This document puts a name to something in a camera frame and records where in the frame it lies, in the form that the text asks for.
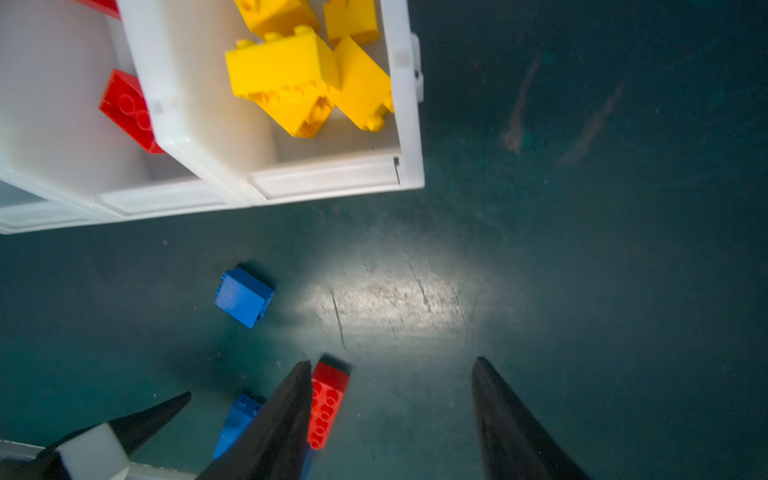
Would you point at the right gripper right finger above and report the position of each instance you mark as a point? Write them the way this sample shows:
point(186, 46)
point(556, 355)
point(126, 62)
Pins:
point(513, 444)

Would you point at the right white bin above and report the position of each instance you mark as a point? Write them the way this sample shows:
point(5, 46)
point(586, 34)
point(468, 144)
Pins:
point(179, 48)

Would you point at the white bin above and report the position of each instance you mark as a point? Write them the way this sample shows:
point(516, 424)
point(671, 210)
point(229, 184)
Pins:
point(179, 48)
point(64, 163)

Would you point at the long red brick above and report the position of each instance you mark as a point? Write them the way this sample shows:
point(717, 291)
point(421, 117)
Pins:
point(106, 7)
point(329, 385)

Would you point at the red curved brick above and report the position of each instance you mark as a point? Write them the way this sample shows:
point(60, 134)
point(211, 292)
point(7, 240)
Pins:
point(124, 104)

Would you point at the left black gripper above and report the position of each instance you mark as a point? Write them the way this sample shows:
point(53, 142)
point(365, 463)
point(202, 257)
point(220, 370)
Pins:
point(101, 452)

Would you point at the yellow brick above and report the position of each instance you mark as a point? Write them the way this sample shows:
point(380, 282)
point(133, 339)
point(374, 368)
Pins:
point(301, 117)
point(276, 16)
point(354, 18)
point(365, 93)

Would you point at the long blue brick bottom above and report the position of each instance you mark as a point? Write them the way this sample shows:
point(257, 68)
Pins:
point(240, 415)

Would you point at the middle white bin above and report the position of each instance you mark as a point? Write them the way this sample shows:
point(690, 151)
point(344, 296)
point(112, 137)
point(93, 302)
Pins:
point(64, 163)

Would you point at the yellow brick studs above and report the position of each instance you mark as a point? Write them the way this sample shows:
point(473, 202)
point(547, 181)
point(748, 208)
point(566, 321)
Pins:
point(281, 64)

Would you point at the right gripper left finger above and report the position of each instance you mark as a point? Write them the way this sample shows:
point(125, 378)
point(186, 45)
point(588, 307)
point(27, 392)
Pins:
point(272, 445)

